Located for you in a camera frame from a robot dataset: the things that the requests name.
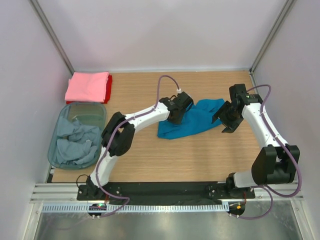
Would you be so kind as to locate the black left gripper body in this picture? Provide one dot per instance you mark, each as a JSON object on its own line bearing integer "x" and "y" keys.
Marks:
{"x": 177, "y": 121}

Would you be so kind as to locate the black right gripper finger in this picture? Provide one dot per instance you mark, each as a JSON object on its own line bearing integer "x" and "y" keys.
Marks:
{"x": 222, "y": 113}
{"x": 230, "y": 128}

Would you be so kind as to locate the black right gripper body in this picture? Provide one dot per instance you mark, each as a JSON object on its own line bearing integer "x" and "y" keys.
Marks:
{"x": 230, "y": 117}

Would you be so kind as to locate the blue t shirt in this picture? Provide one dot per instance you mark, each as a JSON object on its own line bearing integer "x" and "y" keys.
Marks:
{"x": 197, "y": 120}

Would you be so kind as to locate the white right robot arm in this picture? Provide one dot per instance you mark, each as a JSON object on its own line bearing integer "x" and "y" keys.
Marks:
{"x": 277, "y": 161}

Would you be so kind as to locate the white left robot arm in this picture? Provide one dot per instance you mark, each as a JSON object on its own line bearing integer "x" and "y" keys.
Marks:
{"x": 117, "y": 138}

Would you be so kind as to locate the red folded t shirt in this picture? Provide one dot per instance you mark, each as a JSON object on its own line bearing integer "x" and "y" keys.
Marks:
{"x": 108, "y": 90}

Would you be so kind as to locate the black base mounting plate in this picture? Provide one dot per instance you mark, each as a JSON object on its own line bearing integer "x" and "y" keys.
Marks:
{"x": 177, "y": 193}

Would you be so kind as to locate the pink folded t shirt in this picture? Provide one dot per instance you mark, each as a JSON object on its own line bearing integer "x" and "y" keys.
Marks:
{"x": 87, "y": 87}

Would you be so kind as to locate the grey t shirt in basket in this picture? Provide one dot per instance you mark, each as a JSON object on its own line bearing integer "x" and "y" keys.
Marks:
{"x": 77, "y": 143}

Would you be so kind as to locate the teal mesh laundry basket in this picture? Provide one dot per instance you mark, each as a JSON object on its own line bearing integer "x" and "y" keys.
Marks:
{"x": 89, "y": 113}

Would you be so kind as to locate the white slotted cable duct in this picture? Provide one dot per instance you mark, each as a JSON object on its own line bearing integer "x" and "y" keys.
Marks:
{"x": 108, "y": 208}

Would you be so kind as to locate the right aluminium corner post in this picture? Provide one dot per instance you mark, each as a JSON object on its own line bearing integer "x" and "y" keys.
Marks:
{"x": 280, "y": 19}

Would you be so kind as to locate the aluminium corner post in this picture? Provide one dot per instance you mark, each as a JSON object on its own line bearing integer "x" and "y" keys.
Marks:
{"x": 51, "y": 33}
{"x": 280, "y": 19}

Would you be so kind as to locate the aluminium frame rail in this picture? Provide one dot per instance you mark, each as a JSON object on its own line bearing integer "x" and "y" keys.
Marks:
{"x": 68, "y": 192}

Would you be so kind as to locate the left aluminium corner post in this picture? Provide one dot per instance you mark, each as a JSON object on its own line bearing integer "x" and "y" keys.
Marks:
{"x": 51, "y": 33}

